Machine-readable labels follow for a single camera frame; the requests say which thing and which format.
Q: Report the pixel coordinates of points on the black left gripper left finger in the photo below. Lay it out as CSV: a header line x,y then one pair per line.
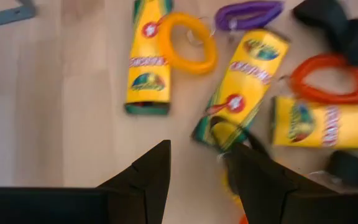
x,y
148,186

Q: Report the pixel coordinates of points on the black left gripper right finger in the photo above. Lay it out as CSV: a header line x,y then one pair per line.
x,y
266,193

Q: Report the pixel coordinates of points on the yellow crayon box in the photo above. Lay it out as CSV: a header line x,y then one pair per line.
x,y
148,46
244,87
346,127

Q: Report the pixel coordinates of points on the grey perforated metal shelf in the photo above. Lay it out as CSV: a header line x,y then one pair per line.
x,y
8,14

